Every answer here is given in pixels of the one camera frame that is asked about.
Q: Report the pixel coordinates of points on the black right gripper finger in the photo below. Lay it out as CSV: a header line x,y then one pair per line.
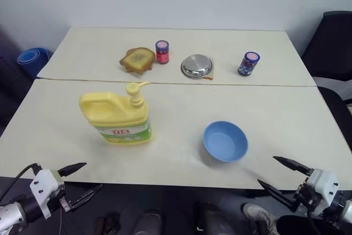
x,y
279,195
294,165

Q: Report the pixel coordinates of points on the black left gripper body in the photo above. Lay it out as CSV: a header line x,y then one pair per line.
x,y
62,200

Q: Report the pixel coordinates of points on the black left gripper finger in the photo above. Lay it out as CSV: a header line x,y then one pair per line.
x,y
72,168
85,197

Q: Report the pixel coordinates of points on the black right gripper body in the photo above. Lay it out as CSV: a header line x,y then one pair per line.
x,y
306,195

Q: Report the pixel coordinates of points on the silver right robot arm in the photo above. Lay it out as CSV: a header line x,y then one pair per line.
x,y
339,211

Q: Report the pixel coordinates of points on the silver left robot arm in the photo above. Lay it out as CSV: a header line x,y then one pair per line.
x,y
16,214

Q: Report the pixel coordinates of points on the yellow detergent pump bottle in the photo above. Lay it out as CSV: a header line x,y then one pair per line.
x,y
118,114

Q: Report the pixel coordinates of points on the blue plastic bowl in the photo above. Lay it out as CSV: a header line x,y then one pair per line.
x,y
224,142

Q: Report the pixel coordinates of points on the silver metal bowl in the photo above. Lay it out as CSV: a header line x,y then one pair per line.
x,y
196,65

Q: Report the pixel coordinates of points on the grey shoe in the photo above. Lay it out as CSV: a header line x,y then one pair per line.
x,y
257,215

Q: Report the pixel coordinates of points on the black chair with armrest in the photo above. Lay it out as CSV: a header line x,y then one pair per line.
x,y
334,103

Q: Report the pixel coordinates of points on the blue jam jar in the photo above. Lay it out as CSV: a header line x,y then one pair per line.
x,y
248,65

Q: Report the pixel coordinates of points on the toasted bread slice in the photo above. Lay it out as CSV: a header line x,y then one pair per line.
x,y
138,58
123,64

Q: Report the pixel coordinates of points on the blue rolled mat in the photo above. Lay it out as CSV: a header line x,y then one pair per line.
x,y
31,56

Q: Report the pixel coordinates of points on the black office chair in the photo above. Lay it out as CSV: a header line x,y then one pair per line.
x,y
330,50

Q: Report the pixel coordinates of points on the red jam jar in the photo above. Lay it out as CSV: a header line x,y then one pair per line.
x,y
162,54

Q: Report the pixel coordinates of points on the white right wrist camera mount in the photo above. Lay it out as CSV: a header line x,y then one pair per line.
x,y
324,185

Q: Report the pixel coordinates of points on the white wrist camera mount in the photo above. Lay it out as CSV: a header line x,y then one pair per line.
x,y
324,185
44,188

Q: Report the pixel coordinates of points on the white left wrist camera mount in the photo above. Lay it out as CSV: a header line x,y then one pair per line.
x,y
44,188

